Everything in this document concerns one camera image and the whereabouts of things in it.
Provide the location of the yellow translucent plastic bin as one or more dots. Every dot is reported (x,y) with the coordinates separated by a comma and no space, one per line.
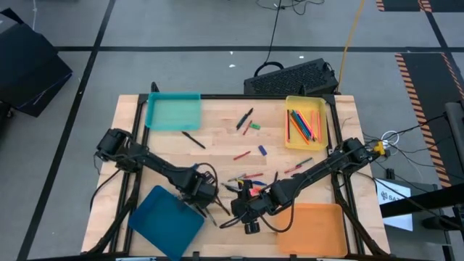
(308,145)

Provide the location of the black pencil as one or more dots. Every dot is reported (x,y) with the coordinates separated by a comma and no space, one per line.
(201,211)
(289,127)

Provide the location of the dark green crayon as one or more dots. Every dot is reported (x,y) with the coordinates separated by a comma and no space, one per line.
(303,162)

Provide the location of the black crossbar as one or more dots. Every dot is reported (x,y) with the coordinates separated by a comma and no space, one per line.
(420,201)

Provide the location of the orange eraser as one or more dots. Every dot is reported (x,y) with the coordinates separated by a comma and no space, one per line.
(255,190)

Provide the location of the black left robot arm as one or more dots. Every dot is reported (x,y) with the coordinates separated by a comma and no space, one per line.
(152,163)

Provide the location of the light blue eraser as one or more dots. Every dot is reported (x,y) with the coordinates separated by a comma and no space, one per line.
(196,166)

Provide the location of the blue plastic bin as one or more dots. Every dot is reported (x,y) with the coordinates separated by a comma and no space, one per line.
(165,223)

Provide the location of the teal translucent plastic bin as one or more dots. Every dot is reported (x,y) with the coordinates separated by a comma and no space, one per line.
(174,112)

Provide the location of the brown pencil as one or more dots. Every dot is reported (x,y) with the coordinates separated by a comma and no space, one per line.
(287,125)

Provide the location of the grey pen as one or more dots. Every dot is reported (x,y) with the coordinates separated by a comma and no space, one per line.
(230,187)
(237,177)

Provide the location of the grey post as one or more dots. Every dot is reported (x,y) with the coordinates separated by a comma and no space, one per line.
(456,130)

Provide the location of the green eraser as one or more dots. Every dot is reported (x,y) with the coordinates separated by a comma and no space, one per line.
(255,126)

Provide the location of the white logo sign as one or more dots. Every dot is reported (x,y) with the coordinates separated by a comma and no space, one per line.
(389,195)

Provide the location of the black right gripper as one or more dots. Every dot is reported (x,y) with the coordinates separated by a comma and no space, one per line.
(253,208)

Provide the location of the blue pencil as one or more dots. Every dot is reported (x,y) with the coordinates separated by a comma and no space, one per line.
(306,127)

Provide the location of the black perforated computer case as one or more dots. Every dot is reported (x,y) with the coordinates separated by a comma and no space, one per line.
(290,79)

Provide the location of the yellow connector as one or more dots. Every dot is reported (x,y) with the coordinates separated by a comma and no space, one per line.
(379,148)

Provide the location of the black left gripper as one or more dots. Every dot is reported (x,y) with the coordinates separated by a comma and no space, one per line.
(201,188)

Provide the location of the yellow pencil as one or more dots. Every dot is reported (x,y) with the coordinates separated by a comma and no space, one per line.
(310,127)

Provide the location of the black hazard striped floor mat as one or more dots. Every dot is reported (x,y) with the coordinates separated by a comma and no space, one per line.
(431,108)
(402,4)

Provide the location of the orange translucent plastic bin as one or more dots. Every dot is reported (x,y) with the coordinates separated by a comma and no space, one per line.
(315,232)

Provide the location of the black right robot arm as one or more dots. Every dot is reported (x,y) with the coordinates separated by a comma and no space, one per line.
(326,166)

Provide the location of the orange pencil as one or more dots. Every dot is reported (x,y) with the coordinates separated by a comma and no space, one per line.
(299,130)

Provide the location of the large black case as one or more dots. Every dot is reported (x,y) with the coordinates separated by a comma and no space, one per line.
(29,69)

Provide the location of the dark blue eraser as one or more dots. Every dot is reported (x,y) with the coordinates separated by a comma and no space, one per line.
(262,150)

